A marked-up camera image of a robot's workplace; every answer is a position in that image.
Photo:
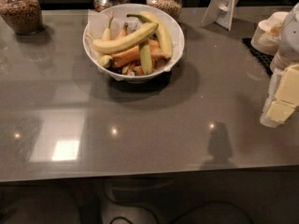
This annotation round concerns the long yellow top banana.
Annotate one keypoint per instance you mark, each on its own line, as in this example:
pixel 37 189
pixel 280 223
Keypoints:
pixel 145 31

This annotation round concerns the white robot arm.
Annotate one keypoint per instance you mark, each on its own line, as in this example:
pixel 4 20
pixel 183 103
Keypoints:
pixel 288 46

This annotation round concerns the short yellow-green banana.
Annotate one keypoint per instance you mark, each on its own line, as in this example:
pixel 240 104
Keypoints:
pixel 145 57

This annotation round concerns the green-tipped yellow banana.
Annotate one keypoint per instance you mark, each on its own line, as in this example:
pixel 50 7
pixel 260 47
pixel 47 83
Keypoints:
pixel 162 34

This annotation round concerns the white bowl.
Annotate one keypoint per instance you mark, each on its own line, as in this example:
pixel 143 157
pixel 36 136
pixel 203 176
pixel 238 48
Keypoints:
pixel 174 34

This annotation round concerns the overripe orange banana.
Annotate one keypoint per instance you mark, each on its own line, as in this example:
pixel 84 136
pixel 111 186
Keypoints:
pixel 132 55

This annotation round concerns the small brown-stem banana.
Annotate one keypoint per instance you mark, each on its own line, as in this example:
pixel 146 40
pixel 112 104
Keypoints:
pixel 123 32

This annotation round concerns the small upright yellow banana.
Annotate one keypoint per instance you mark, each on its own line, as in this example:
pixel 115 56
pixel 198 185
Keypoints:
pixel 107 34

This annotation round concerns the black rubber mat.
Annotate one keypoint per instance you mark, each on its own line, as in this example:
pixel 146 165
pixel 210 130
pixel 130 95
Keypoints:
pixel 263 59

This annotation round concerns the stack of paper bowls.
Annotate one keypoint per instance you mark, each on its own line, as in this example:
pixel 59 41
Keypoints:
pixel 266 36

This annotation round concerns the white folded card stand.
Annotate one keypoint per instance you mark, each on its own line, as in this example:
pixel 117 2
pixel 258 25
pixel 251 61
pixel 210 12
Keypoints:
pixel 220 12

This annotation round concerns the right glass grain jar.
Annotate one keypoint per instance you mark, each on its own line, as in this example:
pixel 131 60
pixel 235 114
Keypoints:
pixel 171 7

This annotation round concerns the glass grain jar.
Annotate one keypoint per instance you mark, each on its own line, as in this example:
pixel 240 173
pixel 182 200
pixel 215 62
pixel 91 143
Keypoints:
pixel 24 17
pixel 171 7

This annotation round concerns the left glass grain jar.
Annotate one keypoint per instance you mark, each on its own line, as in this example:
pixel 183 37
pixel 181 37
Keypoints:
pixel 24 17

